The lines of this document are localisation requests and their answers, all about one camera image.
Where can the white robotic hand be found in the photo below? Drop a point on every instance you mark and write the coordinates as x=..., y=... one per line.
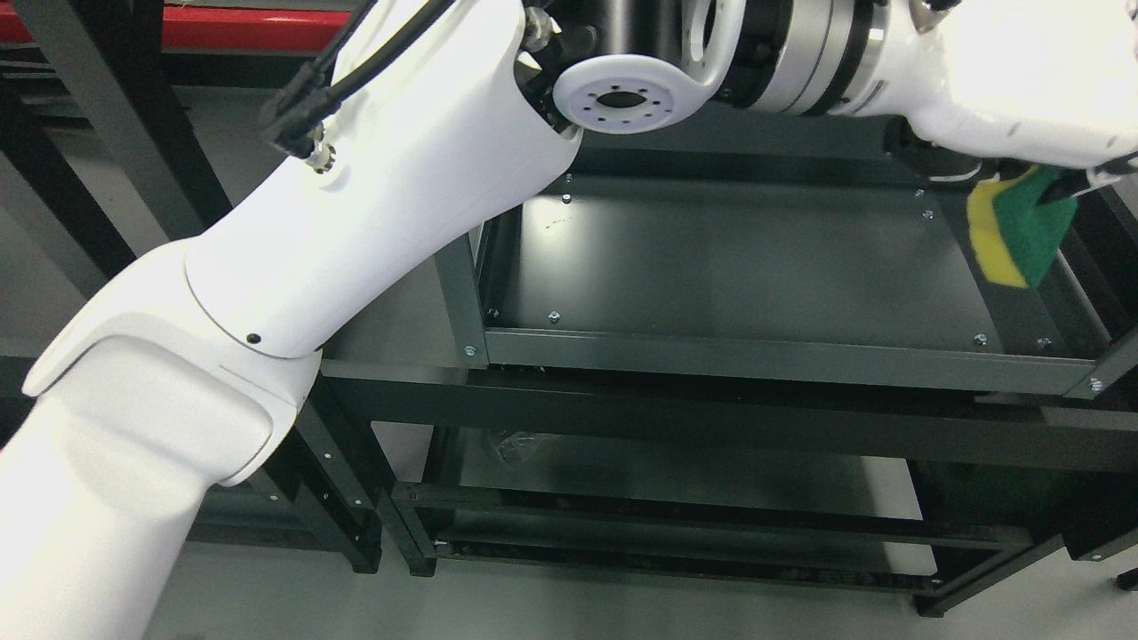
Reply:
x=966, y=83

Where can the green yellow sponge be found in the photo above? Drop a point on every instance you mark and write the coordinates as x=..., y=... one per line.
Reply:
x=1014, y=237

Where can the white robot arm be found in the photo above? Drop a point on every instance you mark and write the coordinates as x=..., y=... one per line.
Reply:
x=425, y=118

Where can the dark grey metal shelf rack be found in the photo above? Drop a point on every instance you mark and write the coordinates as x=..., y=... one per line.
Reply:
x=782, y=369

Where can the red bar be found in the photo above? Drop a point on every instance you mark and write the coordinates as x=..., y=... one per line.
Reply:
x=175, y=25

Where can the black metal frame rack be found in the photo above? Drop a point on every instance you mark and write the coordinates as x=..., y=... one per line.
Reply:
x=188, y=369

